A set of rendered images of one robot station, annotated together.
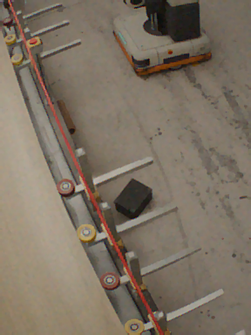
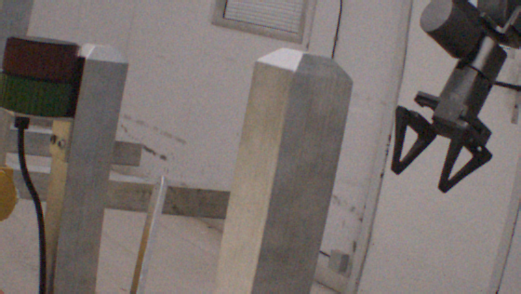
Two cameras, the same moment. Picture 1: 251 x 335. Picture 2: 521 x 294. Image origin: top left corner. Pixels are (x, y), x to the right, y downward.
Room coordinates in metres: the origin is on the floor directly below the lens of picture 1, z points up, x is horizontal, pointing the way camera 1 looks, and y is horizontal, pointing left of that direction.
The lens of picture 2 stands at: (1.83, 0.68, 1.15)
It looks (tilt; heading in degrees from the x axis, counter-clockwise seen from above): 7 degrees down; 343
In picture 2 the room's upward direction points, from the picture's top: 11 degrees clockwise
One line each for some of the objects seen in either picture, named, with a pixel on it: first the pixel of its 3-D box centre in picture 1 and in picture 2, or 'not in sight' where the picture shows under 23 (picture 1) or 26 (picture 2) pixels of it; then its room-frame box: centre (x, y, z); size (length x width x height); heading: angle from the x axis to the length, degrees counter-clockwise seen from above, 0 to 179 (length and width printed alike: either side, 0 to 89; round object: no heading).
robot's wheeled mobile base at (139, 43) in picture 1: (160, 36); not in sight; (2.91, -0.47, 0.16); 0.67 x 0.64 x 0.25; 101
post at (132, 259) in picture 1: (136, 276); not in sight; (0.66, 0.03, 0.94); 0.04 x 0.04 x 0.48; 16
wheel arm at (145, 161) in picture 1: (108, 178); not in sight; (1.20, 0.08, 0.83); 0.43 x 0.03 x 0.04; 106
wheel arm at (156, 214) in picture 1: (131, 225); not in sight; (0.96, 0.02, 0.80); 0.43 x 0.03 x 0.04; 106
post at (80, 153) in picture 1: (89, 182); not in sight; (1.14, 0.17, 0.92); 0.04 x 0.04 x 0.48; 16
